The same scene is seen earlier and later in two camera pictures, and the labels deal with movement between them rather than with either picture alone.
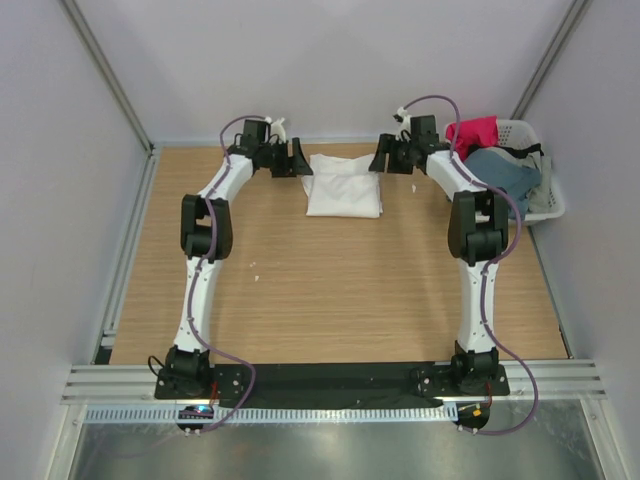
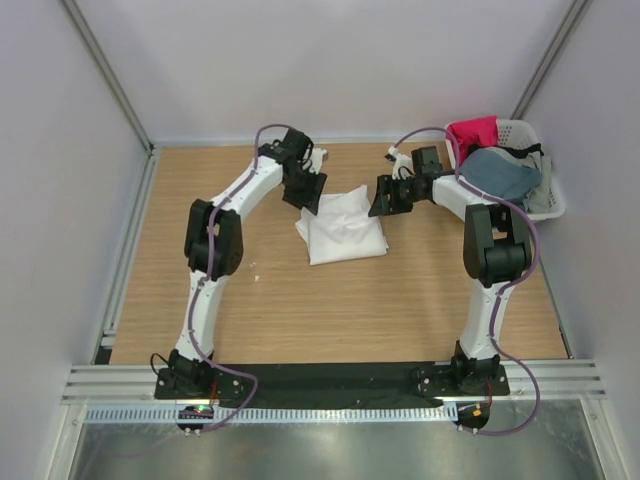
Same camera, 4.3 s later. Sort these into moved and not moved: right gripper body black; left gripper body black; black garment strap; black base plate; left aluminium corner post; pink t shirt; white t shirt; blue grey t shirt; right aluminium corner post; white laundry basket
Moved: right gripper body black; left gripper body black; white t shirt
Not moved: left aluminium corner post; white laundry basket; black garment strap; right aluminium corner post; pink t shirt; black base plate; blue grey t shirt
